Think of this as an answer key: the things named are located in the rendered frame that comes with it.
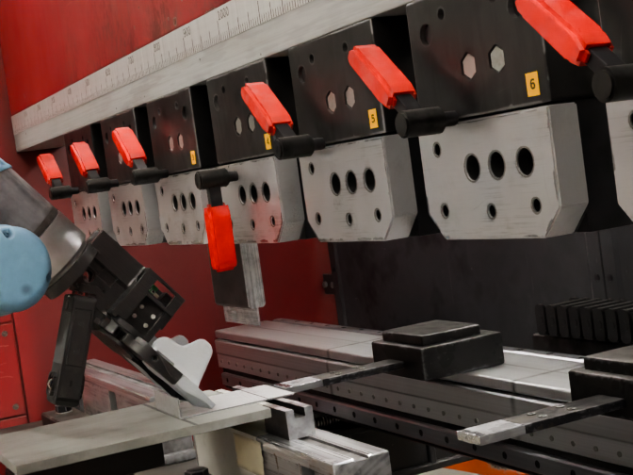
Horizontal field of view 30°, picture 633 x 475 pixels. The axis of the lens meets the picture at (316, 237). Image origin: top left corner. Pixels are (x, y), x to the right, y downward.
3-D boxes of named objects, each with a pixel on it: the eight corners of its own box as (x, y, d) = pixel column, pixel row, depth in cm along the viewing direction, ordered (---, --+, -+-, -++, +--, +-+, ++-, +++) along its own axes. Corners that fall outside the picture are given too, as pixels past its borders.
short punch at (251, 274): (218, 322, 134) (206, 240, 134) (234, 319, 135) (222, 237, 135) (251, 328, 125) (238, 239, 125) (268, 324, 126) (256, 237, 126)
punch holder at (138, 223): (115, 246, 155) (97, 121, 154) (176, 237, 159) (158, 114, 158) (150, 245, 141) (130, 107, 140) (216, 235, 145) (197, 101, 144)
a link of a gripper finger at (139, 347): (185, 372, 120) (118, 318, 119) (175, 384, 120) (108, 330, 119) (179, 376, 125) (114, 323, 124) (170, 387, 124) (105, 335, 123)
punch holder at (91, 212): (77, 246, 173) (60, 134, 172) (133, 237, 177) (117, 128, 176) (105, 246, 159) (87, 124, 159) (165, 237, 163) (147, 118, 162)
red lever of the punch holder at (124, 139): (108, 125, 136) (135, 175, 129) (142, 122, 137) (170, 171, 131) (107, 138, 137) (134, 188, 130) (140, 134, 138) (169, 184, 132)
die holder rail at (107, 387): (69, 419, 202) (60, 365, 202) (103, 412, 205) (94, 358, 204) (159, 467, 157) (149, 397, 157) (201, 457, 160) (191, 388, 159)
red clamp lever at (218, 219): (207, 272, 113) (192, 171, 113) (246, 266, 115) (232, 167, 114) (214, 273, 111) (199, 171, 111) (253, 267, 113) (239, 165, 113)
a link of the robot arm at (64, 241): (15, 265, 115) (-1, 264, 123) (50, 295, 117) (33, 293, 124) (66, 208, 118) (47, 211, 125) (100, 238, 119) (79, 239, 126)
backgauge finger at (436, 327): (261, 397, 137) (255, 354, 137) (450, 355, 148) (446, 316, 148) (304, 410, 126) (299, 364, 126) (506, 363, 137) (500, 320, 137)
